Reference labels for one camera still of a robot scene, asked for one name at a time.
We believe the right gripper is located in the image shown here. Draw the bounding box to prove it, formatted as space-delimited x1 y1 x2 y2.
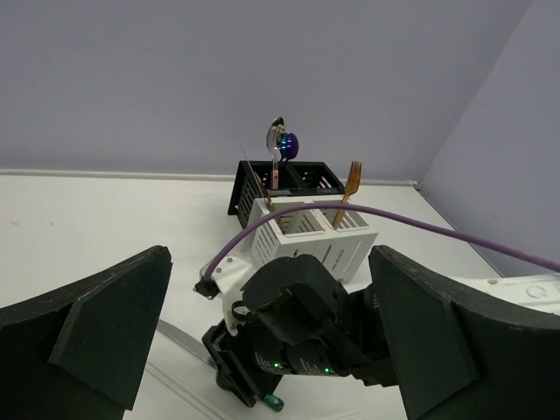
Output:
202 255 385 407

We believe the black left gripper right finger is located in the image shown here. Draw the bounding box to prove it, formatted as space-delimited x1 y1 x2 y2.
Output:
369 246 559 419

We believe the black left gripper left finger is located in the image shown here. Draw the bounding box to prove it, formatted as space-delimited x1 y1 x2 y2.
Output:
1 246 172 419

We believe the silver knife teal handle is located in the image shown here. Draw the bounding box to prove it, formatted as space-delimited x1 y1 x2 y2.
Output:
157 319 284 412

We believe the white chopstick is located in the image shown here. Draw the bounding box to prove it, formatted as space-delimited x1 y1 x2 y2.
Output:
145 360 231 420

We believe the gold fork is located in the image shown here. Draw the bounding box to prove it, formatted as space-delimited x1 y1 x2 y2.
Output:
332 161 362 229

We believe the purple spoon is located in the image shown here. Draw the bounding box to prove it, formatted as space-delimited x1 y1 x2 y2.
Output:
287 133 299 161

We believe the blue spoon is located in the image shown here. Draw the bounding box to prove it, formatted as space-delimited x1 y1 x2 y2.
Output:
279 133 291 161

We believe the silver spoon pink handle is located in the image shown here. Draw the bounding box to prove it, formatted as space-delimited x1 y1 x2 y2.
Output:
266 116 285 190

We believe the silver knife pink handle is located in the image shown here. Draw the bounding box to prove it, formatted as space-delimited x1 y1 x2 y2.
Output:
241 146 255 177

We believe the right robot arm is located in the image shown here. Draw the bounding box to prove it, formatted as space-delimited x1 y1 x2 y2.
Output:
195 246 559 419

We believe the white utensil container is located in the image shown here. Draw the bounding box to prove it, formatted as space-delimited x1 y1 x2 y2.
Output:
241 208 378 284

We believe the black utensil container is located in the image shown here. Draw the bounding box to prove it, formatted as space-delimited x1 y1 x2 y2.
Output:
227 161 344 228

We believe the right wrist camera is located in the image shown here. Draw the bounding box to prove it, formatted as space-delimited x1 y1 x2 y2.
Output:
194 255 256 336

